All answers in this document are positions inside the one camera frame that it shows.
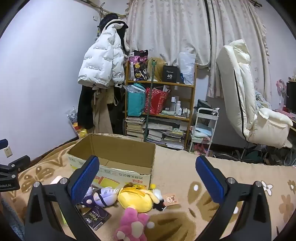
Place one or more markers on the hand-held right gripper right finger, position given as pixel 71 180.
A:
pixel 209 180

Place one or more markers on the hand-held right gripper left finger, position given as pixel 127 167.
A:
pixel 84 180

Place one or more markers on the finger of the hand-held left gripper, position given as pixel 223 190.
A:
pixel 20 163
pixel 3 143

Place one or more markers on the brown cardboard box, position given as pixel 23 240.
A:
pixel 124 175

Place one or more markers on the yellow plush toy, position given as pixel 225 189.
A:
pixel 134 197

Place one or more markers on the fluffy white black plush toy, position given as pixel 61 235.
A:
pixel 158 193

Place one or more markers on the pink plush toy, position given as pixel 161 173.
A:
pixel 131 222

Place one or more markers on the pink soft item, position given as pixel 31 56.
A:
pixel 200 148

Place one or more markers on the purple haired plush doll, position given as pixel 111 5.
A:
pixel 106 197

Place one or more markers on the dark purple flat packet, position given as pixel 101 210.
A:
pixel 96 216

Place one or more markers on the bear print tag card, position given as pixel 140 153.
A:
pixel 171 199

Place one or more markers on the blue white folded cloth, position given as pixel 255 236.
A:
pixel 201 133

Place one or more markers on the yellow red bag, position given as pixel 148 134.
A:
pixel 81 131

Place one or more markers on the pile of books and papers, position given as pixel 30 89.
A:
pixel 166 136

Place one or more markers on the white trolley cart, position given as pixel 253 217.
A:
pixel 207 117

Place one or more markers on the blue white plastic bag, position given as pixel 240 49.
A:
pixel 72 114

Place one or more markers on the beige trousers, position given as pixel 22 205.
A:
pixel 101 111

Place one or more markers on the black coat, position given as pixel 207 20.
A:
pixel 84 109

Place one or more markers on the dark hanging garment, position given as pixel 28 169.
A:
pixel 119 115

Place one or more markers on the stack of old books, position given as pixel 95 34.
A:
pixel 135 127

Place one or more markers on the black bag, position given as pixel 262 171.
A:
pixel 203 105

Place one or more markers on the row of small cosmetic bottles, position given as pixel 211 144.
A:
pixel 178 107

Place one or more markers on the pale green cloth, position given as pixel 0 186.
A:
pixel 167 112

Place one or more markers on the teal shopping bag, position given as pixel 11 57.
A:
pixel 135 103

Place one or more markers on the green pole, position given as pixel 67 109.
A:
pixel 148 109

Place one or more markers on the grey blue cloth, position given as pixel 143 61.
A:
pixel 262 100

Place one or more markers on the red patterned bag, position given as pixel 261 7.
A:
pixel 157 99

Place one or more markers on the cream recliner chair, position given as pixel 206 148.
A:
pixel 233 81

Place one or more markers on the wooden shelf unit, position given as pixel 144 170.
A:
pixel 159 83

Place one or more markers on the black cardboard box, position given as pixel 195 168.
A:
pixel 171 74

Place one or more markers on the pink desk fan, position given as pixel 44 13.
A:
pixel 281 87

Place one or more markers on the black monitor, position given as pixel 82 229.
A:
pixel 291 95

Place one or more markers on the white puffer jacket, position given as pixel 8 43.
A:
pixel 99 60

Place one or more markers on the blonde wig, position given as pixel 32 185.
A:
pixel 156 69

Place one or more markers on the cartoon printed bag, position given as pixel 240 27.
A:
pixel 138 67

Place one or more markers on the floral white curtain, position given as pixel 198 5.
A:
pixel 231 23
pixel 173 27

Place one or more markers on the dark knit hat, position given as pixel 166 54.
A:
pixel 108 18

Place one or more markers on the white wall outlet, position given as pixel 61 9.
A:
pixel 8 152

